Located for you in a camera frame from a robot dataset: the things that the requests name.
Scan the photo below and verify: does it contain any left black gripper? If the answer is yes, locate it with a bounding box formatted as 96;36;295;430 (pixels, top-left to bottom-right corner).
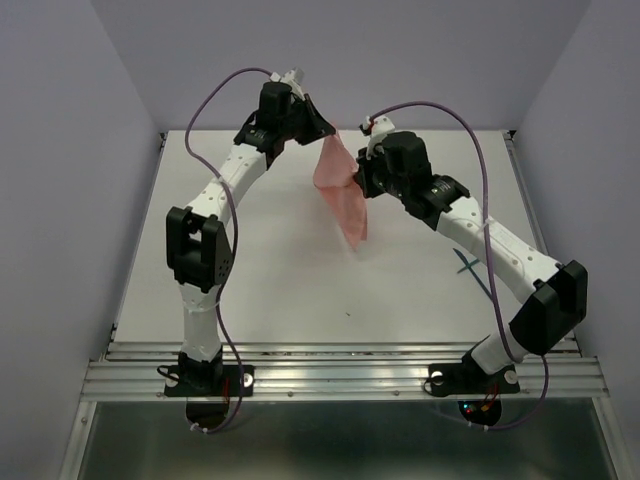
278;93;333;146

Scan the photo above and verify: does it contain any pink satin napkin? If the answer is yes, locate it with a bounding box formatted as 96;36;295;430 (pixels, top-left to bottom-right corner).
312;131;368;251

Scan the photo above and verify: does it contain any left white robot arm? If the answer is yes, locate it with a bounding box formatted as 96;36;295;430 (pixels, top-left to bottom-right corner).
158;75;335;397

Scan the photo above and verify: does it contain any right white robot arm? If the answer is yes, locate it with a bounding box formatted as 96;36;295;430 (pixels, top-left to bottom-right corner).
355;130;588;390

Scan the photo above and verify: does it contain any teal plastic spoon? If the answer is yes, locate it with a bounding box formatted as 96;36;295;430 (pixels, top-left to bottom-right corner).
453;248;492;299

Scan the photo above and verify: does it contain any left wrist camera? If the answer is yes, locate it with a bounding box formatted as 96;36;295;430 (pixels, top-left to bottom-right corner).
278;67;305;97

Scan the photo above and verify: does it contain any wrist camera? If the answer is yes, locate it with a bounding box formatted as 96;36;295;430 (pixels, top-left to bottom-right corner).
360;115;396;158
278;67;305;97

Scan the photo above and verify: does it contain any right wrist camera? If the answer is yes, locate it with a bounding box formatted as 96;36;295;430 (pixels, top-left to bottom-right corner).
360;115;396;158

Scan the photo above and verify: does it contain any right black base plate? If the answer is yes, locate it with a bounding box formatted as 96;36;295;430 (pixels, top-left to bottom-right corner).
423;362;520;398

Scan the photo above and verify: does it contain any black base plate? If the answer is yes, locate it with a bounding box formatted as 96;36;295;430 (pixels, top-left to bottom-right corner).
156;364;256;398
423;362;520;398

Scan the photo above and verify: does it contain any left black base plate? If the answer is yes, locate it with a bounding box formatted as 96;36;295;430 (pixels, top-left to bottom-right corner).
156;364;256;398

